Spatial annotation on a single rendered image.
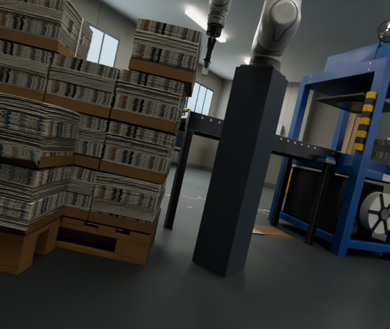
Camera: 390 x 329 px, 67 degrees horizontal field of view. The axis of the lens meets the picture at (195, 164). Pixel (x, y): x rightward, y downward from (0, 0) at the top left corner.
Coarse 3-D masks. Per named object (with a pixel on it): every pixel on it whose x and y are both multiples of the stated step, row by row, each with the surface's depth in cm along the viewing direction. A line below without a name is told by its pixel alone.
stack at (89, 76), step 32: (0, 64) 126; (32, 64) 126; (64, 64) 127; (96, 64) 127; (64, 96) 128; (96, 96) 129; (128, 96) 129; (160, 96) 129; (96, 128) 129; (128, 128) 129; (128, 160) 130; (160, 160) 130; (96, 192) 130; (128, 192) 130; (160, 192) 142; (64, 224) 130; (96, 224) 144; (128, 256) 132
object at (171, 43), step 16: (144, 32) 127; (160, 32) 128; (176, 32) 128; (192, 32) 129; (144, 48) 128; (160, 48) 128; (176, 48) 128; (192, 48) 128; (160, 64) 129; (176, 64) 128; (192, 64) 129; (176, 80) 130
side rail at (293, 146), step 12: (192, 120) 196; (204, 120) 199; (216, 120) 201; (204, 132) 200; (216, 132) 202; (276, 144) 220; (288, 144) 224; (300, 144) 227; (312, 144) 231; (300, 156) 229; (312, 156) 233; (336, 156) 241
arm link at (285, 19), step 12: (276, 0) 117; (288, 0) 116; (300, 0) 122; (264, 12) 120; (276, 12) 116; (288, 12) 115; (300, 12) 118; (264, 24) 121; (276, 24) 117; (288, 24) 116; (264, 36) 126; (276, 36) 122; (288, 36) 122; (264, 48) 137; (276, 48) 132
